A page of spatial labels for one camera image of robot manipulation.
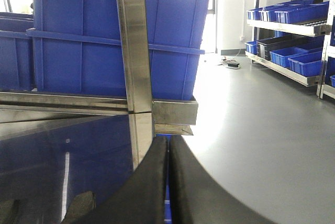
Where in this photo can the left blue plastic crate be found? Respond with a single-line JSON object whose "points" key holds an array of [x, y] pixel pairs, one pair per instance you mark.
{"points": [[17, 66]]}

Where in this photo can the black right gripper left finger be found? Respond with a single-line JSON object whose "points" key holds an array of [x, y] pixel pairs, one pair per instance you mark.
{"points": [[141, 198]]}

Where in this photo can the right blue plastic crate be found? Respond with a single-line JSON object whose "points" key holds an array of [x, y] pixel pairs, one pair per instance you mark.
{"points": [[77, 47]]}

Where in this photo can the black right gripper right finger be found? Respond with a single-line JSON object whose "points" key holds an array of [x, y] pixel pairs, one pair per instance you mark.
{"points": [[196, 197]]}

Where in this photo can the metal storage shelf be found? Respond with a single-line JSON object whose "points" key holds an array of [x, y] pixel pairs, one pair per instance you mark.
{"points": [[295, 39]]}

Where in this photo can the stainless steel rack frame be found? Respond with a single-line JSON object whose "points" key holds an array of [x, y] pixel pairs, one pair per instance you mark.
{"points": [[147, 116]]}

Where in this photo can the blue plastic crate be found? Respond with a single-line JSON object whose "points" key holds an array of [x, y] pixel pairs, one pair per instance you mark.
{"points": [[77, 47], [17, 66]]}

